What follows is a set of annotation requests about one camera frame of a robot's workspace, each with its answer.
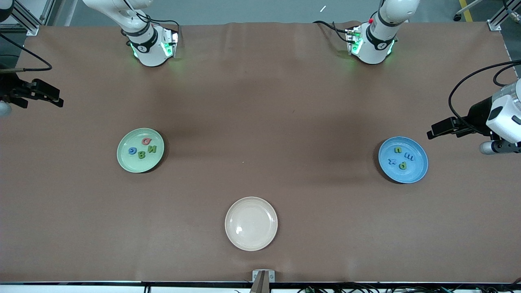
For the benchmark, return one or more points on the tan tapered post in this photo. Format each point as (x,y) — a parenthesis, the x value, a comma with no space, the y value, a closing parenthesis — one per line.
(261,285)

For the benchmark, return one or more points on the grey cart leg with caster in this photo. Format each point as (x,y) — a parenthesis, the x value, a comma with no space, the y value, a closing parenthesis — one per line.
(457,17)

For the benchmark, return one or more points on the green letter N block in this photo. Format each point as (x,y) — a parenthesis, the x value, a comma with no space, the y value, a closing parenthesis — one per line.
(152,148)

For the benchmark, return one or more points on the grey metal bracket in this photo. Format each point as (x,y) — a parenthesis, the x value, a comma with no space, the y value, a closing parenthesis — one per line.
(256,274)

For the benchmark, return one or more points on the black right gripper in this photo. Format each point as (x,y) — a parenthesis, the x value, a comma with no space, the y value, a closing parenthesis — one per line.
(11,86)

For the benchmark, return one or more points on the light green round plate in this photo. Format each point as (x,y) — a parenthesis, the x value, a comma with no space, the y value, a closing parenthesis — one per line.
(134,162)

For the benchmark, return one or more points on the blue round plate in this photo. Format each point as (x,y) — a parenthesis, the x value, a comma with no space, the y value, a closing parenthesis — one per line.
(415,171)

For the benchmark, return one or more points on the cream round plate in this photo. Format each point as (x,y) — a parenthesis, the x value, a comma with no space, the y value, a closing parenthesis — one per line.
(251,224)

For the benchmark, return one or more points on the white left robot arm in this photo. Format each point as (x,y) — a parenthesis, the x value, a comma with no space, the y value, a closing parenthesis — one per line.
(376,40)

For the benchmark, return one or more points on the blue letter m block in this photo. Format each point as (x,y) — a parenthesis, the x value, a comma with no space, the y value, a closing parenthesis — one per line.
(408,157)

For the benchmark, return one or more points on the pink letter Q block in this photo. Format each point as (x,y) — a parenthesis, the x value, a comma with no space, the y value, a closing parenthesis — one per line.
(149,142)

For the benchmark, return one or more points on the brown table cover sheet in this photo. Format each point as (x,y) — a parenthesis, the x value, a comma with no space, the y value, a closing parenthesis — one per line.
(285,101)

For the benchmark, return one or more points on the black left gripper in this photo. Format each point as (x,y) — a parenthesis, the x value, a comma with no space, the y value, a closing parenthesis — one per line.
(478,115)

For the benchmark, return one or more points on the blue letter G block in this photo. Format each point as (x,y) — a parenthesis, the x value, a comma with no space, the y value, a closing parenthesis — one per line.
(130,151)

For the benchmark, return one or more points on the aluminium frame post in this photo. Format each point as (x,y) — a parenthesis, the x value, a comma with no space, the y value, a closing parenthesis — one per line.
(30,29)
(493,25)

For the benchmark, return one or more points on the green letter B block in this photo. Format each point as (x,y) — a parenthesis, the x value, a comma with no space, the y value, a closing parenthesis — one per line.
(141,154)

